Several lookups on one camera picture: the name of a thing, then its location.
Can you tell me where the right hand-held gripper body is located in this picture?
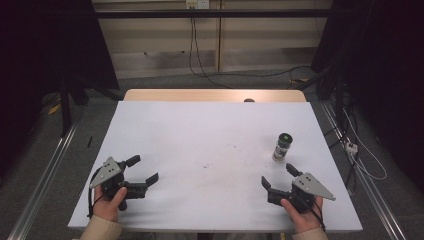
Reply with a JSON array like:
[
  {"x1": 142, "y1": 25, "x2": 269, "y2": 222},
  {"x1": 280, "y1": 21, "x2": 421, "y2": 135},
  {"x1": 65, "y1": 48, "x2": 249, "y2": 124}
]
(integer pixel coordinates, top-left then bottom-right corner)
[{"x1": 266, "y1": 172, "x2": 337, "y2": 215}]

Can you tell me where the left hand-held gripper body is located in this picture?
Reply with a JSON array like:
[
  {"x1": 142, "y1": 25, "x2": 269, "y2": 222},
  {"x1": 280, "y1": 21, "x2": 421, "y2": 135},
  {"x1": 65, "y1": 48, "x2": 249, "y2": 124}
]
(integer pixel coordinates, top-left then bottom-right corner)
[{"x1": 89, "y1": 155, "x2": 149, "y2": 212}]

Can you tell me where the small glass bottle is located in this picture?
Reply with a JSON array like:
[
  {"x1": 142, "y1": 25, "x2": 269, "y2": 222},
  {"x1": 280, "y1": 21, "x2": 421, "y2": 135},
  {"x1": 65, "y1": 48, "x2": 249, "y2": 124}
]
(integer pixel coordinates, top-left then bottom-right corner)
[{"x1": 271, "y1": 141, "x2": 290, "y2": 164}]

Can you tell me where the black green bottle cap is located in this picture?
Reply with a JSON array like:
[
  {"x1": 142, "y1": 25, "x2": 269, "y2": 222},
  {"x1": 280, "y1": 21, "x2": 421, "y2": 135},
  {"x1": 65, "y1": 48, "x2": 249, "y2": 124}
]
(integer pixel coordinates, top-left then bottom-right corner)
[{"x1": 278, "y1": 132, "x2": 293, "y2": 146}]

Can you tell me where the person's right hand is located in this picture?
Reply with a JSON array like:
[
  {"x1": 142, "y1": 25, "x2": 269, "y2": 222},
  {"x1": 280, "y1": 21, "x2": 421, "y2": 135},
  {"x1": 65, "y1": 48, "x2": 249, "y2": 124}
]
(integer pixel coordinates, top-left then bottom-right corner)
[{"x1": 280, "y1": 195, "x2": 324, "y2": 234}]

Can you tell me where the person's left hand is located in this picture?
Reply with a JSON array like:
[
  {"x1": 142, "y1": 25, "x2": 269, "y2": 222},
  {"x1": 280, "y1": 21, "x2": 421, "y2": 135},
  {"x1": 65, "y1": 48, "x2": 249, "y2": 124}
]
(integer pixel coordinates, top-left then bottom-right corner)
[{"x1": 92, "y1": 185, "x2": 128, "y2": 224}]

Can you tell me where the white power strip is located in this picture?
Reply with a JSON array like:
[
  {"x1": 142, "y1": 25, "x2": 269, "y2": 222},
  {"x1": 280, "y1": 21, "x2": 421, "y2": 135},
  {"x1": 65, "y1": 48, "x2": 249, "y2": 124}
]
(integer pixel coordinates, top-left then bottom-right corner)
[{"x1": 344, "y1": 141, "x2": 360, "y2": 156}]

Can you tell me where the white table board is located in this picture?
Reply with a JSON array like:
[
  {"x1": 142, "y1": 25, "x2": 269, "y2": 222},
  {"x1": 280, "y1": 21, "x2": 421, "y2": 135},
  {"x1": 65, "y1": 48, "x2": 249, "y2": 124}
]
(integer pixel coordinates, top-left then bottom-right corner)
[{"x1": 67, "y1": 100, "x2": 364, "y2": 233}]

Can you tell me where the black metal stand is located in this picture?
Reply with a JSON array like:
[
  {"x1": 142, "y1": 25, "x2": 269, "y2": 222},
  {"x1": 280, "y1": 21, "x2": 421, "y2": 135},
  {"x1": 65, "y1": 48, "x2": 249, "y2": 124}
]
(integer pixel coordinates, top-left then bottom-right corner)
[{"x1": 58, "y1": 77, "x2": 88, "y2": 138}]

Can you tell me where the light wooden table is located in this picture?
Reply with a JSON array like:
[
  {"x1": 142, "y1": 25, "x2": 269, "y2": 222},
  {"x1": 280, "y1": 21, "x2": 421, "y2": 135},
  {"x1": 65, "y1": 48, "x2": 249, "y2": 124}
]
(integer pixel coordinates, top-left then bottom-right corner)
[{"x1": 123, "y1": 88, "x2": 307, "y2": 103}]

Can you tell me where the black curtain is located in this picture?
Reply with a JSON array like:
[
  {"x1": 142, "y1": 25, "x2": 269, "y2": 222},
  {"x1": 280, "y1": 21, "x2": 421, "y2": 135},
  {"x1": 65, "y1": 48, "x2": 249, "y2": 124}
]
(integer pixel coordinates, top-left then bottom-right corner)
[
  {"x1": 311, "y1": 0, "x2": 424, "y2": 193},
  {"x1": 0, "y1": 0, "x2": 120, "y2": 174}
]

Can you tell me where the black horizontal bar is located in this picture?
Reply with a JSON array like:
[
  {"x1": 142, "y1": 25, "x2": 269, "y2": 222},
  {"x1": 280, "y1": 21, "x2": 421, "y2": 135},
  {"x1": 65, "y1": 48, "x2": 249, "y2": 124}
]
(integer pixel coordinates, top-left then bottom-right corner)
[{"x1": 94, "y1": 9, "x2": 334, "y2": 20}]

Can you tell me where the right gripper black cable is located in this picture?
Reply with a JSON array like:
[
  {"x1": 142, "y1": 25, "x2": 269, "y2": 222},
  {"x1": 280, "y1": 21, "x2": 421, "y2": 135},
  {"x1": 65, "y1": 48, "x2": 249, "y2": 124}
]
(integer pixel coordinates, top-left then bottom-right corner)
[{"x1": 309, "y1": 199, "x2": 327, "y2": 232}]

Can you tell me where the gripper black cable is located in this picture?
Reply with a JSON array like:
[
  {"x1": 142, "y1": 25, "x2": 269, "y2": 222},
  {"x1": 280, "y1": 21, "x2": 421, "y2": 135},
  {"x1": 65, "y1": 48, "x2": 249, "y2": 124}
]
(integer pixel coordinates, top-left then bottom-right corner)
[
  {"x1": 87, "y1": 168, "x2": 103, "y2": 219},
  {"x1": 309, "y1": 199, "x2": 327, "y2": 232}
]

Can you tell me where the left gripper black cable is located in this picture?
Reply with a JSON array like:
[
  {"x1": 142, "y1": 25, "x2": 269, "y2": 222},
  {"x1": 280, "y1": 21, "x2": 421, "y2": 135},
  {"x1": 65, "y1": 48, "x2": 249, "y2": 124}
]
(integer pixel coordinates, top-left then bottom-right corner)
[{"x1": 87, "y1": 168, "x2": 103, "y2": 219}]

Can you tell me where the aluminium floor rail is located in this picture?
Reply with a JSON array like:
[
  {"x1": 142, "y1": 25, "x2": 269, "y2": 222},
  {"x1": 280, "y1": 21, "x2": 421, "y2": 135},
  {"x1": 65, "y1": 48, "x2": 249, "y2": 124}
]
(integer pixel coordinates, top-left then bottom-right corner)
[
  {"x1": 320, "y1": 101, "x2": 408, "y2": 240},
  {"x1": 6, "y1": 122, "x2": 80, "y2": 240}
]

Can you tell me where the white floor cable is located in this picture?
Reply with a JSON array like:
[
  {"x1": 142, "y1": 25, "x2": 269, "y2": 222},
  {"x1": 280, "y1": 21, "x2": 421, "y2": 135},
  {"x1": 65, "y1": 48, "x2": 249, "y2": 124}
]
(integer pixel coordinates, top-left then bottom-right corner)
[{"x1": 342, "y1": 108, "x2": 388, "y2": 182}]

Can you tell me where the black cable bundle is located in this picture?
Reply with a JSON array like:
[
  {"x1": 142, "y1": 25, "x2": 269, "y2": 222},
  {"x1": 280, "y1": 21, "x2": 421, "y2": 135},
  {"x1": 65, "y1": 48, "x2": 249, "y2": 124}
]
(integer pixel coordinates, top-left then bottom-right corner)
[{"x1": 294, "y1": 64, "x2": 359, "y2": 188}]

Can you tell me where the black hanging cable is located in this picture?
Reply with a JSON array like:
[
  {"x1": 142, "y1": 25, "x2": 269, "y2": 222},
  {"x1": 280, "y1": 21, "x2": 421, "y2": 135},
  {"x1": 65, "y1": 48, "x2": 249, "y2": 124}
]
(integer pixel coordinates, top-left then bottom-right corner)
[{"x1": 188, "y1": 16, "x2": 234, "y2": 90}]

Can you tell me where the white wall outlet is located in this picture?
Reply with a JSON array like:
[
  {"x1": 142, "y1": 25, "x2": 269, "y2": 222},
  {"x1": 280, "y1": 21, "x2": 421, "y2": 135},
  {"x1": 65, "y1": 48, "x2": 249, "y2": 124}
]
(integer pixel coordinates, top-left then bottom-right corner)
[{"x1": 185, "y1": 0, "x2": 211, "y2": 10}]

